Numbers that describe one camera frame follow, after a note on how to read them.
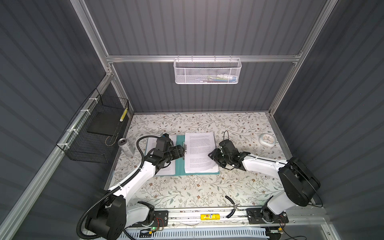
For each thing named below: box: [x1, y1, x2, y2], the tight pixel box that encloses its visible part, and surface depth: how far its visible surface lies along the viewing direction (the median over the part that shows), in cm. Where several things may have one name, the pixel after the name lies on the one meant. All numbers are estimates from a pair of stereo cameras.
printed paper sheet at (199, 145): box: [184, 131, 220, 174], surface depth 99 cm
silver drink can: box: [117, 137, 135, 157], surface depth 89 cm
